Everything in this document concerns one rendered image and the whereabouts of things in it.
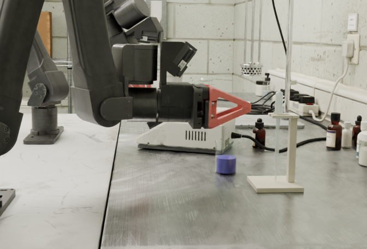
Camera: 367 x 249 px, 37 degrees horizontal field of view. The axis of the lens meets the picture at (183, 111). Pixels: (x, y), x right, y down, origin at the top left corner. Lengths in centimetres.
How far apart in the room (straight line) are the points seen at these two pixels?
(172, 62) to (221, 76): 279
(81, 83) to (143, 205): 21
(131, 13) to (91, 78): 42
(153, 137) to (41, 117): 30
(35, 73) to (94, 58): 54
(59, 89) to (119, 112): 52
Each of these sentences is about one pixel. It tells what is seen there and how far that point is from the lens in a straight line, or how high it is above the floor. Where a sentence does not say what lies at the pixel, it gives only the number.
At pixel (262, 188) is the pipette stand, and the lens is 93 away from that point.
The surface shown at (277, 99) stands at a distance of 95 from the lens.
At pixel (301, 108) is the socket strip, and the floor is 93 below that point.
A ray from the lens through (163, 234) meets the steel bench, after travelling 74.
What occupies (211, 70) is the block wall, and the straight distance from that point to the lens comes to 367.
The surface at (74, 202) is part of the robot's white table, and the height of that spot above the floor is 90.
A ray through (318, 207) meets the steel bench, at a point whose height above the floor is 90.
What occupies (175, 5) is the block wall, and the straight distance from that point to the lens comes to 364.
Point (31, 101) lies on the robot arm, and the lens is 138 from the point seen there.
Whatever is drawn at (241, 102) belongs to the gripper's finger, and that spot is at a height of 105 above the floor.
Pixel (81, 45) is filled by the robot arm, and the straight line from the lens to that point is 84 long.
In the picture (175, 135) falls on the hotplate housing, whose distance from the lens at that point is 122.
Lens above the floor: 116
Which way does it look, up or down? 8 degrees down
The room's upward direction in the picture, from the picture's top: 1 degrees clockwise
